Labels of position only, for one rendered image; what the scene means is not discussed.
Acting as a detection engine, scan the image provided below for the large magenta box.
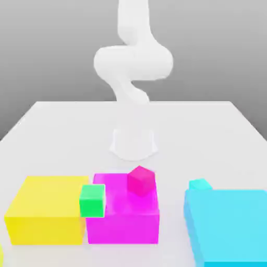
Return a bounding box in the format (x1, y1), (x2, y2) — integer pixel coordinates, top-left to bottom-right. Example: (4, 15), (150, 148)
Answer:
(85, 173), (161, 245)

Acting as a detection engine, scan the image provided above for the small pink cube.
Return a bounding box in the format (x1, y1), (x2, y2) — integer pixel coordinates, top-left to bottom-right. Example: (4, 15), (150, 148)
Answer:
(127, 165), (157, 197)

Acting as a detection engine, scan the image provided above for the large cyan box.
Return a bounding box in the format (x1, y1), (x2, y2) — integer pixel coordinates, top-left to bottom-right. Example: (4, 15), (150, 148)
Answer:
(183, 189), (267, 267)

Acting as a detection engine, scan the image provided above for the small cyan cube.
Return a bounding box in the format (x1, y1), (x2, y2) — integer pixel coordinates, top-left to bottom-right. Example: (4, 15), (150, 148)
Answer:
(188, 178), (213, 191)

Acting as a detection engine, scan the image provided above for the large yellow box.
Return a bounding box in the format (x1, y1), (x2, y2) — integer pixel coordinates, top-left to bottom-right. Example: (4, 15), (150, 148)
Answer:
(4, 175), (90, 246)

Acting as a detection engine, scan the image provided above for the small green cube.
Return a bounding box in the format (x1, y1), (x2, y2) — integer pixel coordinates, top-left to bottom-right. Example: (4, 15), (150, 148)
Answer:
(79, 184), (106, 219)

